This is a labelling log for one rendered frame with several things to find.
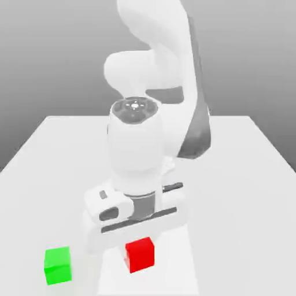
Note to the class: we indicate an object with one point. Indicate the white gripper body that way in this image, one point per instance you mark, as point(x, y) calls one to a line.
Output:
point(138, 231)

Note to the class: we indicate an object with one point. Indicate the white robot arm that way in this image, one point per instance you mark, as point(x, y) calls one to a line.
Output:
point(135, 148)

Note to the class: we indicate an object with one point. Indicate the small red cube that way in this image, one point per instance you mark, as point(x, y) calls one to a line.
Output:
point(141, 255)

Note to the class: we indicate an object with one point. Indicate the small green cube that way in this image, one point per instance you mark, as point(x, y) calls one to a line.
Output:
point(57, 266)

